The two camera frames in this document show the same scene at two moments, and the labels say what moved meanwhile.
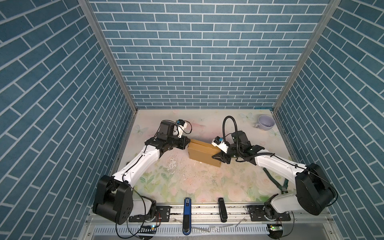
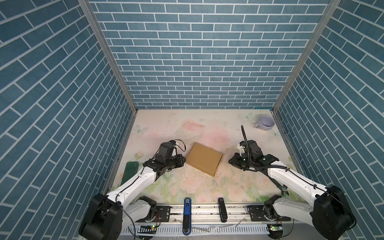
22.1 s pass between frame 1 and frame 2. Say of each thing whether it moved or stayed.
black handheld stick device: stayed
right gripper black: moved
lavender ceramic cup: stayed
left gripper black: moved
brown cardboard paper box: moved
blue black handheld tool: stayed
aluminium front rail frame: stayed
